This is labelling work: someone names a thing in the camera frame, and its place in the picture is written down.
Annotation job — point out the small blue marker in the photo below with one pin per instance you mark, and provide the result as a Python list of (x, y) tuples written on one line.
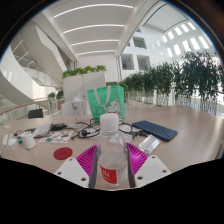
[(20, 141)]

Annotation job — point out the glass railing wooden handrail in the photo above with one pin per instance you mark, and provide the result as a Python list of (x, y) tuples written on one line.
[(20, 106)]

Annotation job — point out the clear water bottle red label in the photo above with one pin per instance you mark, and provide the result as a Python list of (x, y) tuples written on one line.
[(110, 156)]

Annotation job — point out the green tote bag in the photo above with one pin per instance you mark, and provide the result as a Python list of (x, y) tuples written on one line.
[(106, 101)]

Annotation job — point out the white computer mouse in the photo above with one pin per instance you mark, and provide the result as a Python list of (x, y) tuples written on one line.
[(11, 142)]

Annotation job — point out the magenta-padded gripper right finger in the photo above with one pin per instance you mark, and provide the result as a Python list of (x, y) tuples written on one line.
[(153, 168)]

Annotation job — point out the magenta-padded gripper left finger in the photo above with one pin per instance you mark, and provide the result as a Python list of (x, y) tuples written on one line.
[(70, 170)]

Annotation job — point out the black power adapter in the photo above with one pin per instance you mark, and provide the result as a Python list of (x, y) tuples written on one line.
[(58, 126)]

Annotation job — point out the brown planter with plants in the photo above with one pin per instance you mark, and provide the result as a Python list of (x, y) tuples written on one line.
[(55, 101)]

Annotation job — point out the clear sports bottle white lid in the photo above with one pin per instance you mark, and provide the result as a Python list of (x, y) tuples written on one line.
[(78, 109)]

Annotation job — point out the white checked paper cup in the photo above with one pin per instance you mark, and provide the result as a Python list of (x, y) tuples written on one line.
[(28, 140)]

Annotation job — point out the clear plastic package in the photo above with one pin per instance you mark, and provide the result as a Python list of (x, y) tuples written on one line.
[(149, 144)]

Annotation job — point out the dark blue keyboard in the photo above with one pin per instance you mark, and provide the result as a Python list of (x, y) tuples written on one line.
[(155, 130)]

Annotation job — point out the white power strip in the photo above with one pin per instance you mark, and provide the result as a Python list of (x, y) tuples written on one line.
[(4, 140)]

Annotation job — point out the ceiling light strips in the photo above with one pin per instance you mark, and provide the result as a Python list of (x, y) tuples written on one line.
[(96, 26)]

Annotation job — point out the black office chair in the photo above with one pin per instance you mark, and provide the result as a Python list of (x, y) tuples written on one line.
[(35, 113)]

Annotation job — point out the long green hedge row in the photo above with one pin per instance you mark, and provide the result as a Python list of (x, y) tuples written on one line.
[(173, 80)]

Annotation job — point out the tall white cabinet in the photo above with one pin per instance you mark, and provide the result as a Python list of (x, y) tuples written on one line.
[(83, 89)]

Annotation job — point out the flat round red coaster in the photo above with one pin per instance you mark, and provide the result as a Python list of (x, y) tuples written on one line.
[(63, 153)]

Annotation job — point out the green plants in cabinet planter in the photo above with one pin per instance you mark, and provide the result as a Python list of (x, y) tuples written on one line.
[(83, 71)]

